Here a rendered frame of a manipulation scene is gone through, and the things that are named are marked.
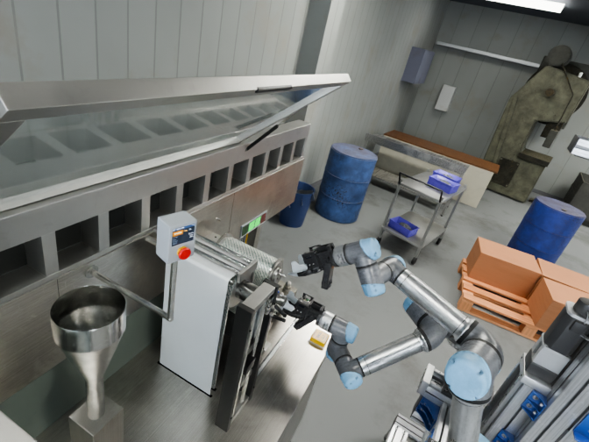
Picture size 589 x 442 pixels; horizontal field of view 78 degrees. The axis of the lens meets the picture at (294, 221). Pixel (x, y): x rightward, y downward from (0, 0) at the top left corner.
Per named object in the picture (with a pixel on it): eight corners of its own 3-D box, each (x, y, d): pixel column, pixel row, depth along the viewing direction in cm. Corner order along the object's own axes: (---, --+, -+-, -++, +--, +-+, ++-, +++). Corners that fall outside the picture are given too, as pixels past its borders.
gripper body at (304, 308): (302, 291, 155) (328, 303, 152) (298, 306, 159) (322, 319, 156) (294, 301, 149) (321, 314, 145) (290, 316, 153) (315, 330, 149)
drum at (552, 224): (552, 280, 471) (592, 222, 431) (503, 259, 492) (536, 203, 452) (548, 260, 518) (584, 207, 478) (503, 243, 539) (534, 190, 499)
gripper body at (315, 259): (308, 247, 139) (335, 239, 133) (316, 267, 140) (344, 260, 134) (299, 255, 133) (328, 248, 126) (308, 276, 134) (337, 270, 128)
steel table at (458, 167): (364, 173, 686) (378, 128, 647) (450, 206, 625) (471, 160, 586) (351, 180, 637) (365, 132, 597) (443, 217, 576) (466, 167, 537)
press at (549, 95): (542, 197, 801) (622, 61, 670) (544, 215, 699) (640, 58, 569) (473, 174, 855) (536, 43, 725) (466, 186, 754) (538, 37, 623)
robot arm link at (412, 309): (471, 366, 176) (413, 326, 147) (452, 341, 188) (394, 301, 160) (491, 350, 173) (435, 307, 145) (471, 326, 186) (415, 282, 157)
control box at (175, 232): (171, 268, 81) (173, 231, 76) (155, 253, 84) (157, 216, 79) (198, 259, 86) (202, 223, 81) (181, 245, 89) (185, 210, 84)
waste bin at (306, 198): (314, 224, 464) (324, 187, 440) (300, 235, 431) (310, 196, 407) (285, 210, 479) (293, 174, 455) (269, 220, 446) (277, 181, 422)
